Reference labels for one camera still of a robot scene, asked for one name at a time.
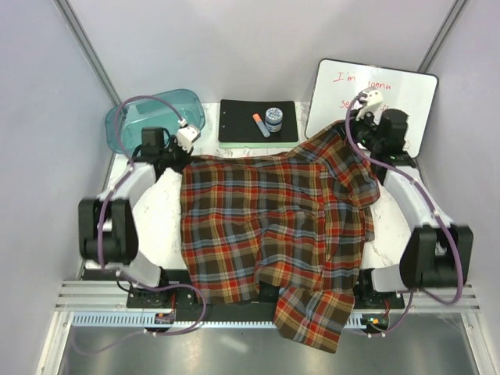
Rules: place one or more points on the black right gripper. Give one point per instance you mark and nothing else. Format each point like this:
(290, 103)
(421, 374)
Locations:
(354, 123)

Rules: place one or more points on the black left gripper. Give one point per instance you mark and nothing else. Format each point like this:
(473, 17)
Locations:
(185, 157)

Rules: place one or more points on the plaid long sleeve shirt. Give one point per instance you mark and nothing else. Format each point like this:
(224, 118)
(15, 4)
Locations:
(297, 220)

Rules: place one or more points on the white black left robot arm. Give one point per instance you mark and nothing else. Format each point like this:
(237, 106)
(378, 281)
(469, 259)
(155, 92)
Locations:
(107, 230)

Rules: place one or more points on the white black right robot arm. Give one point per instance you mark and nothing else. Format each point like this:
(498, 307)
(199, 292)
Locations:
(437, 254)

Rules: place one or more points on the teal plastic bin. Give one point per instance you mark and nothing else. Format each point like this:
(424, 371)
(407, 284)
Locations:
(136, 115)

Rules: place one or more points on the black clipboard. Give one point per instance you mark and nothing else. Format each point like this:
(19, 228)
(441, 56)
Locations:
(237, 125)

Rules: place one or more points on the green mat under clipboard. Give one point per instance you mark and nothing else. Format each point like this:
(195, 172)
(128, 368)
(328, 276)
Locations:
(252, 145)

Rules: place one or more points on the blue orange marker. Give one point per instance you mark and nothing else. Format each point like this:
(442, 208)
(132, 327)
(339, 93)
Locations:
(261, 125)

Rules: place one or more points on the small blue white jar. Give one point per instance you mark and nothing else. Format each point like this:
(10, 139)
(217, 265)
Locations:
(274, 119)

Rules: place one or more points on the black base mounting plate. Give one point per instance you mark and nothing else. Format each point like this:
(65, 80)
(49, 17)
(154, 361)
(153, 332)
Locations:
(189, 305)

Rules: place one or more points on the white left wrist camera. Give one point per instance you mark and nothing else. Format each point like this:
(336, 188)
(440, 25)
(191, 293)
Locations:
(187, 136)

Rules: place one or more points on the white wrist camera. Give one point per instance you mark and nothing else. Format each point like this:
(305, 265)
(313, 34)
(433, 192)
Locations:
(187, 136)
(370, 101)

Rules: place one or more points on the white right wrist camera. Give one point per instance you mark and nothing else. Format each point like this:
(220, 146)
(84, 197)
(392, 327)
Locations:
(370, 101)

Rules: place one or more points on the white slotted cable duct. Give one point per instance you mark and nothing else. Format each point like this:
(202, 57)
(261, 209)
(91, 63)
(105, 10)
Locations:
(155, 320)

